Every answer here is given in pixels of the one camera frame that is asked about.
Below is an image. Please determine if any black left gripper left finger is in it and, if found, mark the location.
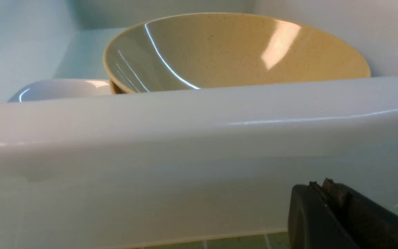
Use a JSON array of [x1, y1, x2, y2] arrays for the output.
[[288, 185, 358, 249]]

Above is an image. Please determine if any stack of white small bowls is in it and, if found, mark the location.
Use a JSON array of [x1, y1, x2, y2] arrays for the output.
[[8, 79, 112, 103]]

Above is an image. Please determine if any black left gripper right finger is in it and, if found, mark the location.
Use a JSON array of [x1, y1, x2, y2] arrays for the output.
[[310, 178, 398, 249]]

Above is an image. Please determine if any beige noodle bowl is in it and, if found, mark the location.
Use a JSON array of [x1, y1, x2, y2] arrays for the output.
[[103, 12, 372, 93]]

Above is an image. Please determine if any large white plastic tub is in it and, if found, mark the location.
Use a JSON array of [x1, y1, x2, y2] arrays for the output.
[[0, 0, 398, 249]]

